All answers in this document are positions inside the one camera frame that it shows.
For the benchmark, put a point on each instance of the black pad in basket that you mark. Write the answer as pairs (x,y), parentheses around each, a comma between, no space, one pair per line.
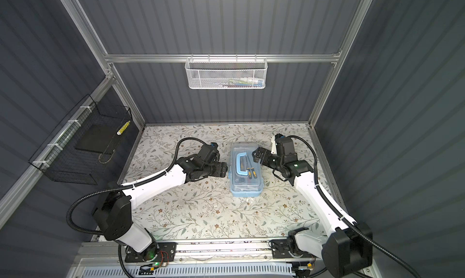
(99,139)

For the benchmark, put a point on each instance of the items in white basket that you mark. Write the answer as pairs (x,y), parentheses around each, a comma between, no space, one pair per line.
(249,82)

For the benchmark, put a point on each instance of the light blue plastic toolbox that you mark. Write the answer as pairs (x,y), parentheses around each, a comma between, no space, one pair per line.
(245,176)

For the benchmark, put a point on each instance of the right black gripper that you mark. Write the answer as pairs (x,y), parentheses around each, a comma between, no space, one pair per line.
(261,150)

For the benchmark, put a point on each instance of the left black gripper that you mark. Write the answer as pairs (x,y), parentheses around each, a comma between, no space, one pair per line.
(221,168)

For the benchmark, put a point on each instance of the white perforated front panel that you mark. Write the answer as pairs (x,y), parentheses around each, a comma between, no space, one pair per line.
(219,270)

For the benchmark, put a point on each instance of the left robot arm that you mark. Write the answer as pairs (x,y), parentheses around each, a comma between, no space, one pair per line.
(114,211)

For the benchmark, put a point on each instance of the black wire basket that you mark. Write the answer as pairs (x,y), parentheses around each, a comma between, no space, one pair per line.
(61,162)

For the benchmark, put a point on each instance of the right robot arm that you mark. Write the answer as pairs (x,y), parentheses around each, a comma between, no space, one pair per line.
(343,244)

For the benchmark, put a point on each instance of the yellow green marker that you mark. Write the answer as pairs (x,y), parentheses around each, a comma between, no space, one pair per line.
(123,128)

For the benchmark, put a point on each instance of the white wire mesh basket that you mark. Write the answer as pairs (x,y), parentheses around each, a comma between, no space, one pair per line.
(205,75)

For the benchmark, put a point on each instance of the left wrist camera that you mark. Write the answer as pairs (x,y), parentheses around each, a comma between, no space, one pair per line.
(212,145)

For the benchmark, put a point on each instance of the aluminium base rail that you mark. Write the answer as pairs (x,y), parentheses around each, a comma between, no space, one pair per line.
(199,251)

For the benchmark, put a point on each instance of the yellow black small screwdriver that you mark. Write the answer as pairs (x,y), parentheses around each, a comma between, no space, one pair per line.
(251,173)

